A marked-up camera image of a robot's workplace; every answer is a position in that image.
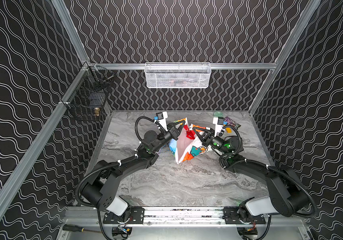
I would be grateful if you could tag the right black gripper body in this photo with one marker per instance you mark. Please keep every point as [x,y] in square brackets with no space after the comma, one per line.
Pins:
[206,136]

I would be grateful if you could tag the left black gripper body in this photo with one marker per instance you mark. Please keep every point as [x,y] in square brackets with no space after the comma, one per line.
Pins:
[175,131]

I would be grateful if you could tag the rainbow cartoon kids jacket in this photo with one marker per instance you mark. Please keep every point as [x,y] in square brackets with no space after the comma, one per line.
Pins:
[188,145]

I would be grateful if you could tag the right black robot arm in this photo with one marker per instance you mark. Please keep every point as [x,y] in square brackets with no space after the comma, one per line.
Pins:
[287,195]

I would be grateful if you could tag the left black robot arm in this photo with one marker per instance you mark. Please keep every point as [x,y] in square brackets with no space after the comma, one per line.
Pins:
[99,187]

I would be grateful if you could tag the purple M&M's candy packet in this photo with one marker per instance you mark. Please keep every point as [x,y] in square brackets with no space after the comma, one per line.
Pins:
[231,122]

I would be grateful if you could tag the green round plastic lid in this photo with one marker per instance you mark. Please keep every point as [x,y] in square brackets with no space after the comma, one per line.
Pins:
[218,115]

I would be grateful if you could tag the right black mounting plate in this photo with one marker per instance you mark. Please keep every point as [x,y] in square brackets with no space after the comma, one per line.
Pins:
[240,216]

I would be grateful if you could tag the black mounting plate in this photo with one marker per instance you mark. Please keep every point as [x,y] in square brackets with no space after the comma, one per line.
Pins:
[133,215]
[240,216]

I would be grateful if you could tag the brass knob in basket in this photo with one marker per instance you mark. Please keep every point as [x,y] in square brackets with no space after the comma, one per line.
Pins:
[96,112]

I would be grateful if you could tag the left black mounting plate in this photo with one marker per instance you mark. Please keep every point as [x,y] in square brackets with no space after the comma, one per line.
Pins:
[133,215]

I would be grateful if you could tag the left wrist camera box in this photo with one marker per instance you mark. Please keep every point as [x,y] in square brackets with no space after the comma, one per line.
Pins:
[161,118]

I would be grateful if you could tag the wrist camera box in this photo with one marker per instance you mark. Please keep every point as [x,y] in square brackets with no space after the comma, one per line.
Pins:
[161,118]
[219,123]

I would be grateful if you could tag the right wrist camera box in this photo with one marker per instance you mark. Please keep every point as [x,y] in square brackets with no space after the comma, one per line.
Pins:
[219,123]

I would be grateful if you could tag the white wire mesh basket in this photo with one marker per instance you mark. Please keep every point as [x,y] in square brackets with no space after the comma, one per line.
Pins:
[177,75]

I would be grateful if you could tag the black wire wall basket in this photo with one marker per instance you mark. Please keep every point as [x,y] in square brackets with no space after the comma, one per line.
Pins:
[91,92]

